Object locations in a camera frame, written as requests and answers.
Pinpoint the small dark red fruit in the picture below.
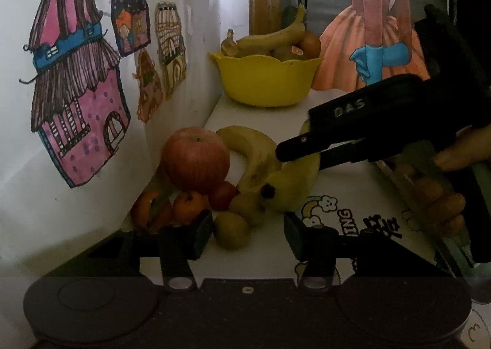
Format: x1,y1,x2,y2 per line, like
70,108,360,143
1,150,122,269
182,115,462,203
209,181,238,212

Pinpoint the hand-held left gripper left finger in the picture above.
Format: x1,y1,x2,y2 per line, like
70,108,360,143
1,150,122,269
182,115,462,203
50,210,214,292

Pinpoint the brown kiwi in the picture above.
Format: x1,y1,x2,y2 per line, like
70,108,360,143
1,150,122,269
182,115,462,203
213,212,250,251
229,192,267,227

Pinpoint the person's right hand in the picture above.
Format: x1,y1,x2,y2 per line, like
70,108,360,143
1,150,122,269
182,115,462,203
394,128,491,236

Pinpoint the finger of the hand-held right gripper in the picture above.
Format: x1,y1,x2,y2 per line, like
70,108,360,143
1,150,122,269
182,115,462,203
317,144,384,172
275,130,331,163

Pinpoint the kiwi with sticker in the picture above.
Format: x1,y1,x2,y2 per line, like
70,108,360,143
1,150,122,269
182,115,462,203
273,46,305,62

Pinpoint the yellow plastic bowl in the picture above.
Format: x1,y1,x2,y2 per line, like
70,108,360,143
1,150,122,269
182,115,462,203
208,51,325,107

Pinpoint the large red apple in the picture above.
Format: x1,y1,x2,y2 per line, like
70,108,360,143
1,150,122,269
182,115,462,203
161,127,231,193

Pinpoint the round orange fruit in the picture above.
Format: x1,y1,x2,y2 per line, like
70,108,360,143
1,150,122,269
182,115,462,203
299,31,322,60

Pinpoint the orange dress figure poster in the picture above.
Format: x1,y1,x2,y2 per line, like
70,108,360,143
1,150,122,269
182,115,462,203
311,0,434,91

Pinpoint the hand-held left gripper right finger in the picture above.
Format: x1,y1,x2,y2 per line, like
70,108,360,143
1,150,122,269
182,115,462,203
284,212,451,292

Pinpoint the small tangerine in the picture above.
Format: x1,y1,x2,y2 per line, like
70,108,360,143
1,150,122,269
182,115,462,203
172,191,210,225
131,190,173,231

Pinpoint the yellow banana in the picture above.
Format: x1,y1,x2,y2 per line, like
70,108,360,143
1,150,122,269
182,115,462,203
261,119,321,212
217,125,282,196
221,4,307,58

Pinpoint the house drawings wall poster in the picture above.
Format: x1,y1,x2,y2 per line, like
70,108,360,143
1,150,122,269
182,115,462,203
0,0,225,261

